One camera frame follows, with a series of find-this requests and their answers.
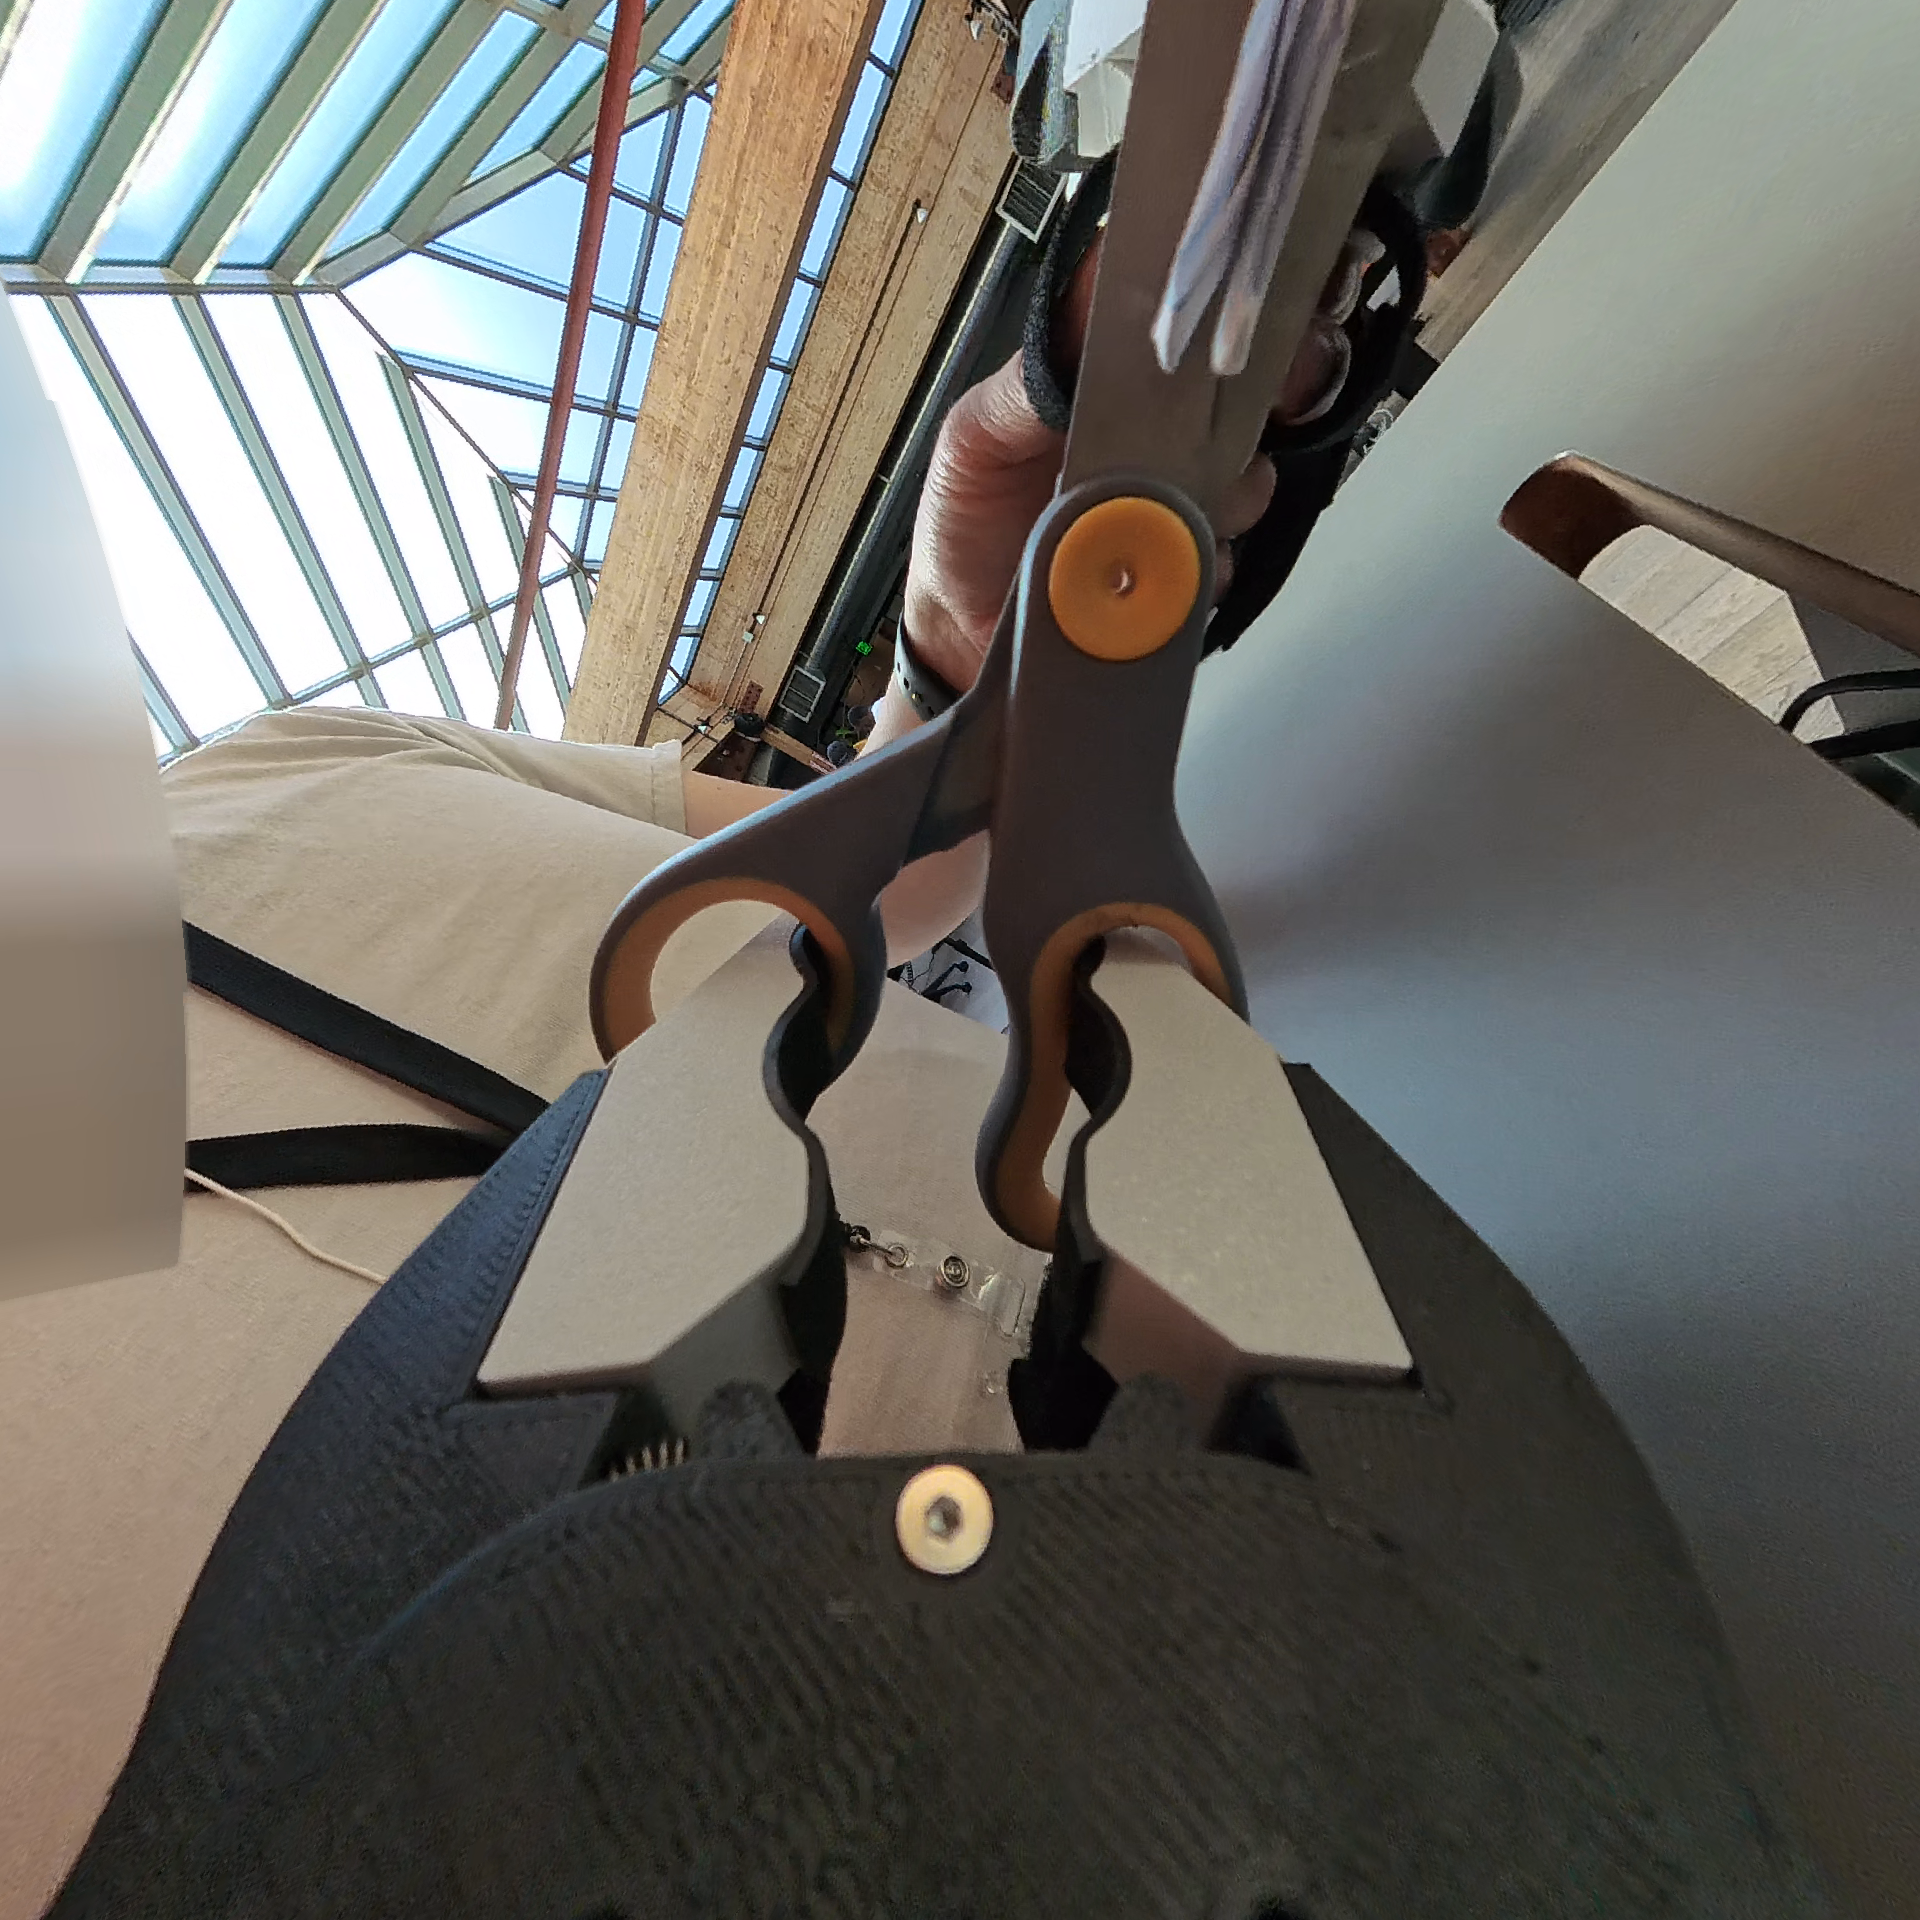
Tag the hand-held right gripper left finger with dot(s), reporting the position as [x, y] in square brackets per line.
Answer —
[661, 1201]

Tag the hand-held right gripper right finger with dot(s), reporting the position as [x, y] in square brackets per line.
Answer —
[1245, 1201]

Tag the lined paper piece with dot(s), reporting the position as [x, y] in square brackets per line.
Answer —
[1261, 182]

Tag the person's left hand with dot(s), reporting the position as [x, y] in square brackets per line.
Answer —
[977, 511]

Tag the badge holder with metal clip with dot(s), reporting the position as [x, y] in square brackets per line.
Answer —
[946, 1275]

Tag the ceiling air vent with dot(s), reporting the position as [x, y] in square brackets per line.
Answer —
[801, 693]

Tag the black smartwatch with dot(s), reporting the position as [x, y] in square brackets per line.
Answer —
[923, 683]

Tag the wooden roof beam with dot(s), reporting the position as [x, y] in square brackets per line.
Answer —
[748, 374]

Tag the glass skylight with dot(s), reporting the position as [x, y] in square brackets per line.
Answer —
[225, 450]

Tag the red pipe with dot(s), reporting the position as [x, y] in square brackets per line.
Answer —
[578, 301]

